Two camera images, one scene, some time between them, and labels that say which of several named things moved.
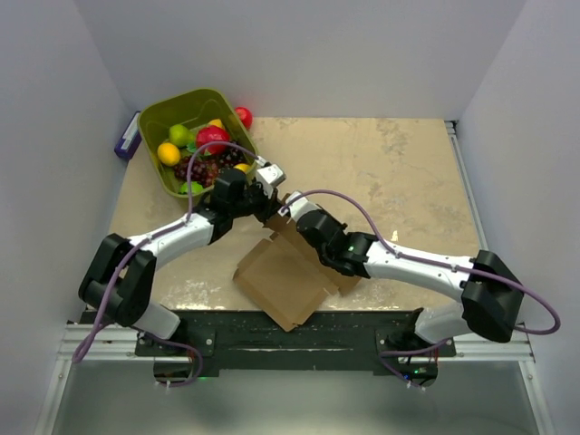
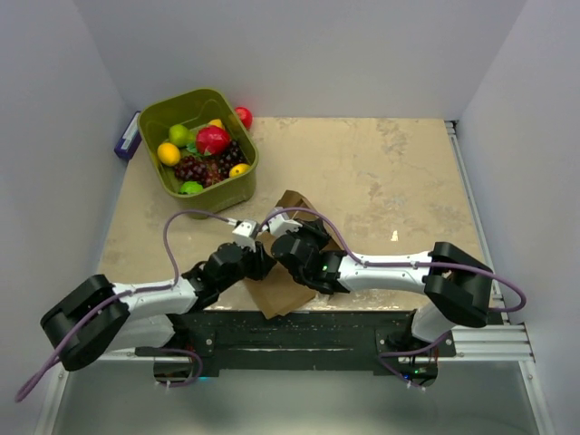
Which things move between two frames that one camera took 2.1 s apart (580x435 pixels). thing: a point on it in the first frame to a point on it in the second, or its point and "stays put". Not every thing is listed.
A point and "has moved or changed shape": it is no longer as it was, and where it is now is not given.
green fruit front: x=196 y=188 stays put
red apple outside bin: x=246 y=116 stays put
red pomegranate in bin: x=213 y=133 stays put
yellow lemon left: x=168 y=153 stays put
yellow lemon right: x=242 y=166 stays put
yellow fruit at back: x=216 y=122 stays put
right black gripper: x=338 y=223 to x=314 y=228
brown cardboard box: x=285 y=275 has moved or changed shape
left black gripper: x=269 y=201 to x=261 y=262
